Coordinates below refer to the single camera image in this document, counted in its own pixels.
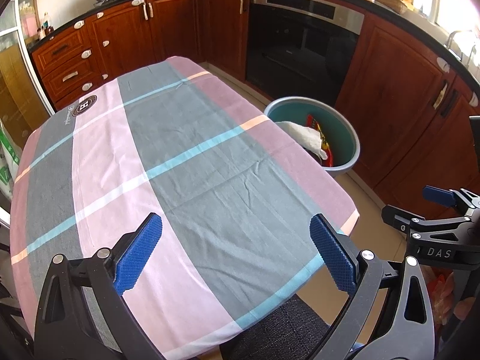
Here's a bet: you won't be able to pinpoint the metal faucet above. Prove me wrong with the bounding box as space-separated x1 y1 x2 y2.
445 30 479 66

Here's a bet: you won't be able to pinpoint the teal grey bin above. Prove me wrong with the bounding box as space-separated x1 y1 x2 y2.
263 97 361 179

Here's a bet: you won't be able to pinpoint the black built-in oven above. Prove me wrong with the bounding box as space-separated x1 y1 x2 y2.
244 0 365 107

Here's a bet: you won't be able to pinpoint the person's pink patterned clothing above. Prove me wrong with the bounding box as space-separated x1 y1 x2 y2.
424 272 456 331

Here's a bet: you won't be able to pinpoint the bottles on counter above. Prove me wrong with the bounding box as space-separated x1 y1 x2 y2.
37 12 55 40

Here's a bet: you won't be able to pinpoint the green white plastic bag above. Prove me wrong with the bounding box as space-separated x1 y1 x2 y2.
0 120 21 199

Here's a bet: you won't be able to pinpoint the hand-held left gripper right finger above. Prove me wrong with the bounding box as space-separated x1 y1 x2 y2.
309 213 436 360

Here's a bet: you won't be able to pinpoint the white tissue paper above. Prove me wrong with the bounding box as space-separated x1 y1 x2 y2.
275 121 329 160

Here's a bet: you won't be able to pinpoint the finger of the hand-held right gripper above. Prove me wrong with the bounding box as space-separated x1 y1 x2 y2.
382 204 428 235
422 185 480 214

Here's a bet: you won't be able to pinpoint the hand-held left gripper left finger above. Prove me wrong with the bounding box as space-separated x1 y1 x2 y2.
34 212 164 360

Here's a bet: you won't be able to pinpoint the sliding glass door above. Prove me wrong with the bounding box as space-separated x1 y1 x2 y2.
0 7 57 121

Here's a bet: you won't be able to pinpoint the grey fabric chair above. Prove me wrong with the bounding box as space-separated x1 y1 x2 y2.
220 295 340 360

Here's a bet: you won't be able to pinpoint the red yellow snack bag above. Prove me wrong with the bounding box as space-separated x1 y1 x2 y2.
305 114 334 167

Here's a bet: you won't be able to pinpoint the pink grey checked tablecloth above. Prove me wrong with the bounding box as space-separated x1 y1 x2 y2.
9 56 360 360

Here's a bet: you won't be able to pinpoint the red-brown wooden kitchen cabinets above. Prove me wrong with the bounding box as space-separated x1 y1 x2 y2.
30 0 480 211

